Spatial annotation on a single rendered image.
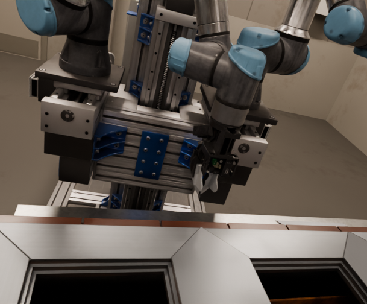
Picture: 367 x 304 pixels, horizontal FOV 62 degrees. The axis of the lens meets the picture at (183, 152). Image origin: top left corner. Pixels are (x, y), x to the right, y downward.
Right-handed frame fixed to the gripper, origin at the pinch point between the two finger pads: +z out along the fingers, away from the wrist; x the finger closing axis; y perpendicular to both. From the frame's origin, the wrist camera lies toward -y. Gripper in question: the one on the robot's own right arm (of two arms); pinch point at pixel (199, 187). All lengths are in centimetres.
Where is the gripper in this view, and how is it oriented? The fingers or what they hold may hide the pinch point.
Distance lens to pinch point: 78.0
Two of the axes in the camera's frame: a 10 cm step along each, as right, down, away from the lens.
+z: -2.4, 8.5, 4.8
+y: 2.0, 5.2, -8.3
